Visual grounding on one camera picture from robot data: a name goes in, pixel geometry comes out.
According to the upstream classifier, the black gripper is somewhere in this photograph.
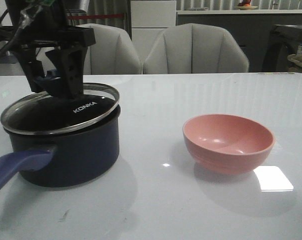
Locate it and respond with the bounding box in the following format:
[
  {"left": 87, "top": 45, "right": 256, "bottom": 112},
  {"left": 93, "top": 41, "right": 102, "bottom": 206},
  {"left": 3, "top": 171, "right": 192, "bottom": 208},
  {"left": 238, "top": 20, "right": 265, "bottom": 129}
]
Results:
[{"left": 0, "top": 0, "right": 96, "bottom": 99}]

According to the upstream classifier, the glass lid blue knob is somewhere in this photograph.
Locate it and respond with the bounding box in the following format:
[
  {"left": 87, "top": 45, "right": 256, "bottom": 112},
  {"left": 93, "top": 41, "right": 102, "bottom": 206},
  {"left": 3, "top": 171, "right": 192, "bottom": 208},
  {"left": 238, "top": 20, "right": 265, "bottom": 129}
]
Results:
[{"left": 0, "top": 82, "right": 120, "bottom": 136}]

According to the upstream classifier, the pink bowl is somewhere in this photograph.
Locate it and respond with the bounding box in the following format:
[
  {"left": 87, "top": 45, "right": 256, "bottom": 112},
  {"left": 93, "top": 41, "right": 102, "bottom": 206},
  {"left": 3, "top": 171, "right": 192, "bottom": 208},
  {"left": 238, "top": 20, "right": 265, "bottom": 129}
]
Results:
[{"left": 183, "top": 114, "right": 275, "bottom": 175}]

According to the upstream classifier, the left grey upholstered chair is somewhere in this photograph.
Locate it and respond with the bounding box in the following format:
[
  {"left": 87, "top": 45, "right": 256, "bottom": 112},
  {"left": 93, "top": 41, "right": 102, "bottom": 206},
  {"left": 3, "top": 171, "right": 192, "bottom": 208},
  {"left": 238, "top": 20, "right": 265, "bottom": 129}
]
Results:
[{"left": 69, "top": 23, "right": 142, "bottom": 75}]

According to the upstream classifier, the grey upholstered chair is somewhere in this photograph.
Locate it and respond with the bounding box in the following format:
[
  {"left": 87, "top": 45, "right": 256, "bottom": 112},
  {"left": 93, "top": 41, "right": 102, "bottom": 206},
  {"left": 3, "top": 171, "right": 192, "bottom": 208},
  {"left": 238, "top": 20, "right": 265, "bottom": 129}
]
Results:
[
  {"left": 143, "top": 23, "right": 249, "bottom": 75},
  {"left": 69, "top": 23, "right": 142, "bottom": 75}
]

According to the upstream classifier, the red barrier tape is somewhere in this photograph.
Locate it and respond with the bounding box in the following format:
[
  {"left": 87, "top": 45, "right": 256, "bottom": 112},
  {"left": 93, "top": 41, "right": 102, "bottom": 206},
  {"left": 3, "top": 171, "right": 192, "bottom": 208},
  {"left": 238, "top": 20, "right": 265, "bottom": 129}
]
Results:
[{"left": 67, "top": 13, "right": 125, "bottom": 20}]

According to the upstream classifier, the dark blue saucepan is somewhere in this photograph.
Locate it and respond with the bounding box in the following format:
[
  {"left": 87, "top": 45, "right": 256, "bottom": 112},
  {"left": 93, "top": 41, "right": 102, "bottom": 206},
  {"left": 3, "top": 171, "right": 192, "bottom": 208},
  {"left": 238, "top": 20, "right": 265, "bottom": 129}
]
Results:
[{"left": 0, "top": 106, "right": 121, "bottom": 190}]

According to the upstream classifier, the white cabinet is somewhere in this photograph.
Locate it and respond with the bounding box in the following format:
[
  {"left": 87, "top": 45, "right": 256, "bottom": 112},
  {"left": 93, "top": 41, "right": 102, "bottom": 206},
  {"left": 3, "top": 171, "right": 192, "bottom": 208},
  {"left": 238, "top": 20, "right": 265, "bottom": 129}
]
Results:
[{"left": 131, "top": 0, "right": 176, "bottom": 62}]

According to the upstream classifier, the right grey upholstered chair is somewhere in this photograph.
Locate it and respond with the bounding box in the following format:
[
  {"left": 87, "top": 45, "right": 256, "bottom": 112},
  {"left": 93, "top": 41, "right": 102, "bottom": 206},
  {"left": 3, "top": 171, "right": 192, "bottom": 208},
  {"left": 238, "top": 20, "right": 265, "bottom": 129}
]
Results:
[{"left": 143, "top": 23, "right": 249, "bottom": 75}]

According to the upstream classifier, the fruit plate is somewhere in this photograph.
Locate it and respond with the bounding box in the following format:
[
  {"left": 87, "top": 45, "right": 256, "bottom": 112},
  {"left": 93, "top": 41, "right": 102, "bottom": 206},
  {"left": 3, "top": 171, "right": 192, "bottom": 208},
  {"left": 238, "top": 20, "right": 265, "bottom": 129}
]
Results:
[{"left": 236, "top": 0, "right": 258, "bottom": 10}]

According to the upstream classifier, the grey counter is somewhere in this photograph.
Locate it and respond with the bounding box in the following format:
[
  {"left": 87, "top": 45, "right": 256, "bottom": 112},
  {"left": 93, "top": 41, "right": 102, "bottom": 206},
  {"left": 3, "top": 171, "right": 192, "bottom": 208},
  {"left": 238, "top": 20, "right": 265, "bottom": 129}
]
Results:
[{"left": 177, "top": 9, "right": 302, "bottom": 72}]

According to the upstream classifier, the dark armchair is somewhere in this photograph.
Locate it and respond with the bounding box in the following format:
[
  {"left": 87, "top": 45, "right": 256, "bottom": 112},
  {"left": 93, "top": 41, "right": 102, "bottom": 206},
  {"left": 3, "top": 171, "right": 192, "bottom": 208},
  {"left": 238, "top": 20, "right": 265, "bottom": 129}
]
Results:
[{"left": 262, "top": 24, "right": 302, "bottom": 72}]

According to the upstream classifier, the black cable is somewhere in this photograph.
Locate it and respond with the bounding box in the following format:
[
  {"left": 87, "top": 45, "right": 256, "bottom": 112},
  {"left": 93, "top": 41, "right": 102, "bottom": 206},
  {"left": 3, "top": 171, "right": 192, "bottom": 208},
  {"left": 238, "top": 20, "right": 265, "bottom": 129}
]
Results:
[{"left": 0, "top": 7, "right": 24, "bottom": 62}]

